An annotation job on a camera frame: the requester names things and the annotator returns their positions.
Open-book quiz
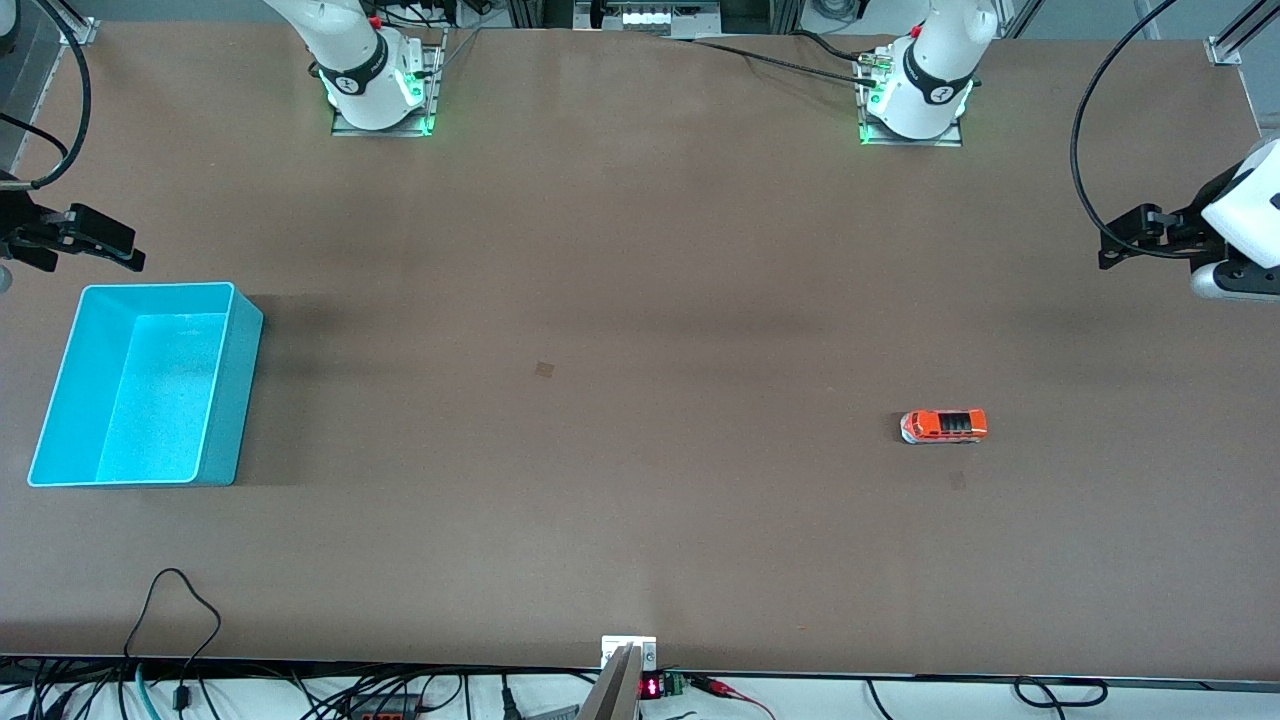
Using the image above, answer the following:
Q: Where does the blue plastic box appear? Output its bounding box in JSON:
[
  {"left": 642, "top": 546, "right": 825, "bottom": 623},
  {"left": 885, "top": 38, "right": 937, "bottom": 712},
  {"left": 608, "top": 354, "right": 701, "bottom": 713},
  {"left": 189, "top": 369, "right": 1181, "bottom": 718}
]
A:
[{"left": 27, "top": 282, "right": 265, "bottom": 489}]

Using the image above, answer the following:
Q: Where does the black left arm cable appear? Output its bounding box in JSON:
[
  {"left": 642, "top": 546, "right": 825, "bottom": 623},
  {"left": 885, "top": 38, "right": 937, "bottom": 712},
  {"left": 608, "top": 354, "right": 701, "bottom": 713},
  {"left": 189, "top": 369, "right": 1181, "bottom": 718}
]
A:
[{"left": 1069, "top": 0, "right": 1201, "bottom": 263}]

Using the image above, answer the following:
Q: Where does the grey metal bar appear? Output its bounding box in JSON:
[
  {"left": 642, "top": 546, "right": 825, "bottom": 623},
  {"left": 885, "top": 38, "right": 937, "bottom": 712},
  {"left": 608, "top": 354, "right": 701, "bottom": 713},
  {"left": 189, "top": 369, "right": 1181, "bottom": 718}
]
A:
[{"left": 577, "top": 643, "right": 643, "bottom": 720}]

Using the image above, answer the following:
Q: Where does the tangled black cable bundle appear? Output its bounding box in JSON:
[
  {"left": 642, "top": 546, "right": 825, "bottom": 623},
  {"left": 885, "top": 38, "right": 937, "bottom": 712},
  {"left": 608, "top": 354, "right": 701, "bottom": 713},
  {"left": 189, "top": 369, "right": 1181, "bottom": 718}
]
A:
[
  {"left": 0, "top": 660, "right": 131, "bottom": 720},
  {"left": 230, "top": 668, "right": 601, "bottom": 720}
]

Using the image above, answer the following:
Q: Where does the orange toy bus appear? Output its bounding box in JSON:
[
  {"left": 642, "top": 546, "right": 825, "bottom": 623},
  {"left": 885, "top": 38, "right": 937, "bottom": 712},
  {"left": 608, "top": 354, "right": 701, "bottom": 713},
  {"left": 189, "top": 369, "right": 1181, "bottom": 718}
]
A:
[{"left": 900, "top": 408, "right": 989, "bottom": 446}]

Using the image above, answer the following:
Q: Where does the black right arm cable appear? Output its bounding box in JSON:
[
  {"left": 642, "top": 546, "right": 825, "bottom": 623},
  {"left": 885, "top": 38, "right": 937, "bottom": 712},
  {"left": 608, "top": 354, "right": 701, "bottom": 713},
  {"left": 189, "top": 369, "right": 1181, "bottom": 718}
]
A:
[{"left": 0, "top": 0, "right": 94, "bottom": 191}]

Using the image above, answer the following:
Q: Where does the black coiled cable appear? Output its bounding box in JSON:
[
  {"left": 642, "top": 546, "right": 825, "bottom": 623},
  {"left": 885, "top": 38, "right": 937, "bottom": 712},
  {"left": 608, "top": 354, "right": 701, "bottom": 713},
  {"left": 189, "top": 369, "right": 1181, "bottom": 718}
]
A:
[{"left": 1013, "top": 677, "right": 1109, "bottom": 708}]

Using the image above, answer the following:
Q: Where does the red and black lead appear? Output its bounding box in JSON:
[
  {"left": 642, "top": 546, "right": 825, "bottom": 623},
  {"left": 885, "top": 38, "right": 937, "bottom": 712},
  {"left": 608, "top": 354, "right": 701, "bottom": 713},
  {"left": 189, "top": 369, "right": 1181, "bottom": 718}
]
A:
[{"left": 688, "top": 676, "right": 779, "bottom": 720}]

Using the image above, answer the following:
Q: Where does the metal rack with lit panel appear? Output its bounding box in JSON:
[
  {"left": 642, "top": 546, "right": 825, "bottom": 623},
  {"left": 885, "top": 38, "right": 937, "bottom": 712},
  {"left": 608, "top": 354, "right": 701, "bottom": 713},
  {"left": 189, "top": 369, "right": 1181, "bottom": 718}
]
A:
[{"left": 505, "top": 0, "right": 806, "bottom": 42}]

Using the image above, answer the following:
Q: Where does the thin black looped cable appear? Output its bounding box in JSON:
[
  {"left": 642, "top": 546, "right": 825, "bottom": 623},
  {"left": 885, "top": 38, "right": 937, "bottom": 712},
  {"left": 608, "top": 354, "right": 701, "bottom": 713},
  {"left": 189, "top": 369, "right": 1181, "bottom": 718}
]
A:
[{"left": 123, "top": 567, "right": 224, "bottom": 713}]

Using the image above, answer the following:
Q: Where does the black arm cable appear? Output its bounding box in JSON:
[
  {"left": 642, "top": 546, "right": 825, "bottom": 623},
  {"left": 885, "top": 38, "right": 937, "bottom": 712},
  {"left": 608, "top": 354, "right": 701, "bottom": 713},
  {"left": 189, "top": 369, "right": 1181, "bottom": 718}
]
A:
[
  {"left": 0, "top": 0, "right": 94, "bottom": 191},
  {"left": 1069, "top": 0, "right": 1201, "bottom": 263}
]

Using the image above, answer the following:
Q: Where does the white mounting plate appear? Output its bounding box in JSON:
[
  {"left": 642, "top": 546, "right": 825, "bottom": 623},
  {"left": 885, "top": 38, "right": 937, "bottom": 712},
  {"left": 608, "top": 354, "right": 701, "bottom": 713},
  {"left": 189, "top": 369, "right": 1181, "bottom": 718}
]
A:
[{"left": 601, "top": 635, "right": 658, "bottom": 671}]

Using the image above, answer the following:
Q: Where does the thick black cable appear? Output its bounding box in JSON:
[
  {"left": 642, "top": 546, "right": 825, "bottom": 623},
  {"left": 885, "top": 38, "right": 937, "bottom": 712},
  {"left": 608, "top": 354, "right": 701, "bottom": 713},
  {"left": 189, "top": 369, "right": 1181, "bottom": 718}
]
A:
[{"left": 793, "top": 29, "right": 887, "bottom": 67}]

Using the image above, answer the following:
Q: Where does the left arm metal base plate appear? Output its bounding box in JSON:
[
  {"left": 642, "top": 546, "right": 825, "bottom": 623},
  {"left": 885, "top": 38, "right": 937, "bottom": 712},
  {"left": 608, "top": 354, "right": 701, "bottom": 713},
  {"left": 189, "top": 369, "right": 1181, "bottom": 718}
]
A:
[{"left": 857, "top": 48, "right": 965, "bottom": 149}]

